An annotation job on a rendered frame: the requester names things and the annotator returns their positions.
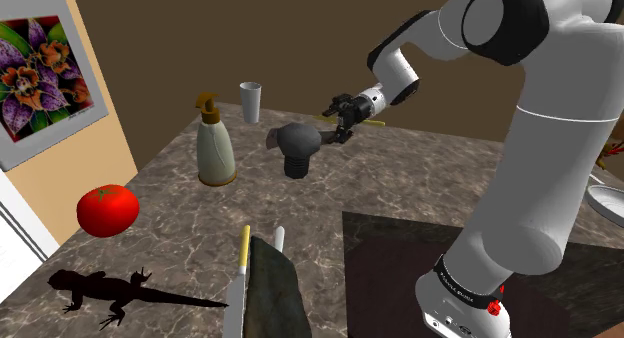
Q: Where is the dark stone knife block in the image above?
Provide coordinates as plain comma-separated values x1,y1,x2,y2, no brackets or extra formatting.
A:
242,234,314,338

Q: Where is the orange red figure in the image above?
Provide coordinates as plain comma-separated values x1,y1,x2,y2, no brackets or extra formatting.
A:
595,138,624,171

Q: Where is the white cup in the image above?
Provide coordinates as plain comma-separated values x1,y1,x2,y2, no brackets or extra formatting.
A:
238,81,263,125

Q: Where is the white door frame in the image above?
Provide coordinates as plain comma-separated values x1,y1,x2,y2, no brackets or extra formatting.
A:
0,170,61,305

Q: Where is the black lizard figure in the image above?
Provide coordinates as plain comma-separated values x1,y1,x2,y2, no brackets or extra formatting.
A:
47,266,230,332

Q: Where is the dark robot stand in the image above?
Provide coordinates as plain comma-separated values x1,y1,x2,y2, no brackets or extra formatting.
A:
342,211,624,338

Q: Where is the beige soap dispenser bottle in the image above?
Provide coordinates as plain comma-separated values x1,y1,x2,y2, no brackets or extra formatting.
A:
194,92,239,188

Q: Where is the grey hair dryer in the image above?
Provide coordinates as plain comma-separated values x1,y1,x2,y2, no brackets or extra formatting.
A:
265,122,339,180

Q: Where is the red tomato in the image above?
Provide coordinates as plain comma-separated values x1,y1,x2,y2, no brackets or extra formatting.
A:
75,183,141,239

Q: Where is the white plate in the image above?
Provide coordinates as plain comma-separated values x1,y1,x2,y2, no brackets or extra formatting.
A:
584,183,624,229

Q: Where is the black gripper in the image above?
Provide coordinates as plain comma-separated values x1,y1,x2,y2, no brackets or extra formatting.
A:
322,94,375,145

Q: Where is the flower wall picture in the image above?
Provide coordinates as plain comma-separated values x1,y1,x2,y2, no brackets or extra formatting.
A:
0,0,110,173

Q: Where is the yellow-handled knife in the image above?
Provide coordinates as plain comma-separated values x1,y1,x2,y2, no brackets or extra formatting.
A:
222,224,252,338

